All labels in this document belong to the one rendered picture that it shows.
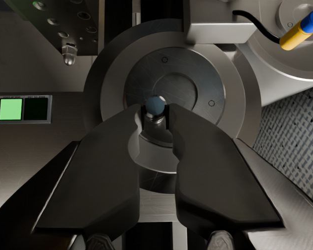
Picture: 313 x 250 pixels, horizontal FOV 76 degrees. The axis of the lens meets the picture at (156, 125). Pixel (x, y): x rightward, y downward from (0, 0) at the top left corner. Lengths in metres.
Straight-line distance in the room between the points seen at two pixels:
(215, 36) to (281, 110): 0.21
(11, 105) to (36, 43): 1.51
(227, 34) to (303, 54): 0.08
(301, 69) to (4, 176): 0.59
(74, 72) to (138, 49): 1.73
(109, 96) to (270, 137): 0.29
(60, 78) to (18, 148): 1.36
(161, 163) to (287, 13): 0.17
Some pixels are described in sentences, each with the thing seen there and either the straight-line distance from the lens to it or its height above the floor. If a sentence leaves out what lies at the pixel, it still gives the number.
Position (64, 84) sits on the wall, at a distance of 1.88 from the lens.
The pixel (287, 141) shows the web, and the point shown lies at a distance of 0.34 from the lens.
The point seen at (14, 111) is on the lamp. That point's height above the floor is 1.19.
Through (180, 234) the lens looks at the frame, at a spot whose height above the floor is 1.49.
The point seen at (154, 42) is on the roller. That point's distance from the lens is 0.18.
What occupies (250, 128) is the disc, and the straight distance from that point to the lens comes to 0.18.
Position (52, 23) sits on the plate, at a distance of 0.51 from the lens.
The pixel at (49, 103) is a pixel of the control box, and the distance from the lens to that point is 0.56.
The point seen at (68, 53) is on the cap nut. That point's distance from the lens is 0.57.
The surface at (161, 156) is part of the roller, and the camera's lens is 0.15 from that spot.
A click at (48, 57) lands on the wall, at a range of 1.99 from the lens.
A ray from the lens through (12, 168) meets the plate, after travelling 0.59.
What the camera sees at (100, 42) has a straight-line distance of 0.20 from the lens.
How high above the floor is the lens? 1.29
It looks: 7 degrees down
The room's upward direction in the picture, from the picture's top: 179 degrees clockwise
